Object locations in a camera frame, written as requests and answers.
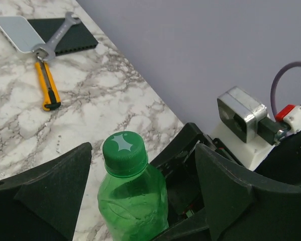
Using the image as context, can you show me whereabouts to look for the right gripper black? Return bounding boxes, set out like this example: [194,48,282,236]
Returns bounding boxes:
[203,131,301,187]

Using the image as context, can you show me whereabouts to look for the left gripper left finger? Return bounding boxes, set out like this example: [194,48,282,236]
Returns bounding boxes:
[0,142,92,240]

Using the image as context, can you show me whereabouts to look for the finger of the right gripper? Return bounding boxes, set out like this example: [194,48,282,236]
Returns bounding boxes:
[151,123,211,240]

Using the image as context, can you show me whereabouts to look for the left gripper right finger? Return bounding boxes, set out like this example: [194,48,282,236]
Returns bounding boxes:
[195,144,301,240]

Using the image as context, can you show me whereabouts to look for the green plastic bottle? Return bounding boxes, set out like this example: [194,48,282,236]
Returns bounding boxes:
[97,131,169,240]

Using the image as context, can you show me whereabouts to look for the yellow black utility knife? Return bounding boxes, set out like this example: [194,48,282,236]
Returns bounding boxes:
[34,59,61,111]

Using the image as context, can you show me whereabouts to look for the silver wrench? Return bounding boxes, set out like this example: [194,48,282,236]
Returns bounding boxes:
[32,12,81,62]

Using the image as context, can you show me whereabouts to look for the black foam block right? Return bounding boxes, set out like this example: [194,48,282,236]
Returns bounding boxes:
[28,18,98,56]

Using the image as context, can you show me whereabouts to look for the grey rectangular plate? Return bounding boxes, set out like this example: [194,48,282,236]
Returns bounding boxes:
[0,16,45,54]

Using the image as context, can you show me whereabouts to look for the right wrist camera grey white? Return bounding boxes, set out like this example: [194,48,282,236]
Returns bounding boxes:
[212,86,301,171]

